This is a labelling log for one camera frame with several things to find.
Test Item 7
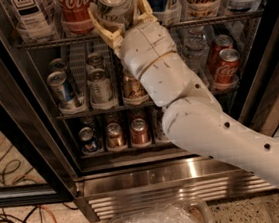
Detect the white green 7up can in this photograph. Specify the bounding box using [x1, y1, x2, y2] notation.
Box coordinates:
[96, 0, 134, 28]

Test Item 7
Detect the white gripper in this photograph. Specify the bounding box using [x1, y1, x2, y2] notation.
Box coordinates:
[88, 0, 177, 80]

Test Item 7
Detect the blue silver can middle front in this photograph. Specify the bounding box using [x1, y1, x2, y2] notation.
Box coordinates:
[46, 70, 80, 110]

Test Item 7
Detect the red copper can bottom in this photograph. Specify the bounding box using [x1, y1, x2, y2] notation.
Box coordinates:
[130, 118, 150, 145]

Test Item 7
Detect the stainless steel fridge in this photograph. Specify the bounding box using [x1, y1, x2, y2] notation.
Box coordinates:
[0, 0, 279, 222]

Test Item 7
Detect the white silver can middle rear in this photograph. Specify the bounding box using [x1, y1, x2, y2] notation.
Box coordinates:
[85, 52, 105, 72]

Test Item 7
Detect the left glass fridge door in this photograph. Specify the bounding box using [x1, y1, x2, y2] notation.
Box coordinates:
[0, 2, 76, 207]

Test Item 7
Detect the bronze can bottom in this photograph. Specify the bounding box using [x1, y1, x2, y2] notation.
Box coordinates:
[106, 122, 125, 149]

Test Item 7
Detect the glass fridge door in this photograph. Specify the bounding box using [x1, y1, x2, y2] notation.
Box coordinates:
[237, 0, 279, 136]
[0, 2, 76, 207]

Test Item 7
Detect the clear water bottle middle shelf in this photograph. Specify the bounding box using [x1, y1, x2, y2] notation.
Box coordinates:
[176, 24, 212, 76]

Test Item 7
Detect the white silver can middle front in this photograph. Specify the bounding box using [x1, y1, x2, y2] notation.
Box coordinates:
[88, 69, 114, 104]

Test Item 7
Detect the red coca-cola can top shelf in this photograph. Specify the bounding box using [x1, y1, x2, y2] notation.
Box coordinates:
[58, 0, 94, 35]

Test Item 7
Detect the red coca-cola can front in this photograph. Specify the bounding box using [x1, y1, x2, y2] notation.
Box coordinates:
[213, 48, 240, 85]

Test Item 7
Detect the white black label can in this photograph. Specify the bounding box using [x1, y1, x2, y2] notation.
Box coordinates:
[8, 0, 55, 36]

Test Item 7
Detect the blue silver can middle rear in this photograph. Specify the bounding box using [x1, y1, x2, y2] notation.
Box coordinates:
[49, 58, 68, 72]

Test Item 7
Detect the blue pepsi can bottom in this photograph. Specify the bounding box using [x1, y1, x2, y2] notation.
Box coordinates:
[79, 126, 100, 154]

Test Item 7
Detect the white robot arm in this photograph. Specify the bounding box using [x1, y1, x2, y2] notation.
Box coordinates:
[88, 0, 279, 189]

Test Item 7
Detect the red coca-cola can rear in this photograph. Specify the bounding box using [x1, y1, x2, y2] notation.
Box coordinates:
[206, 34, 234, 71]

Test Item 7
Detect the clear plastic bag bin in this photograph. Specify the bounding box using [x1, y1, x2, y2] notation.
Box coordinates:
[110, 198, 215, 223]

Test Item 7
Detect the right glass fridge door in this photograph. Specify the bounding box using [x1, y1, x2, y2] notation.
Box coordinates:
[237, 0, 279, 136]

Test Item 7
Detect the gold can middle front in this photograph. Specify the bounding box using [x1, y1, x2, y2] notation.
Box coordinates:
[122, 69, 147, 100]

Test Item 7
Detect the white silver can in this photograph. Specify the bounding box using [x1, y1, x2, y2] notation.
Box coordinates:
[88, 69, 114, 104]
[85, 52, 105, 72]

